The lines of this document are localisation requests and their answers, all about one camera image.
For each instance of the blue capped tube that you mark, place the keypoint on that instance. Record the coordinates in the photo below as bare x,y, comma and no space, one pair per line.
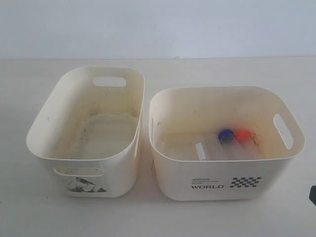
230,144

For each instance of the orange capped tube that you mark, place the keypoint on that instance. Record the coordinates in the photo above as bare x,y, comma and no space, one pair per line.
247,143

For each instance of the white plastic bin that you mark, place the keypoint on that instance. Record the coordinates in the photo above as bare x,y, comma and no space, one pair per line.
86,135

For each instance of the white WORLD bin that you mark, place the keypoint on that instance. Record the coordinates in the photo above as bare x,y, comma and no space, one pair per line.
273,127

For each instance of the dark object at right edge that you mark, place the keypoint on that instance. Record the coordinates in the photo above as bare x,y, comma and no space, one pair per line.
312,195

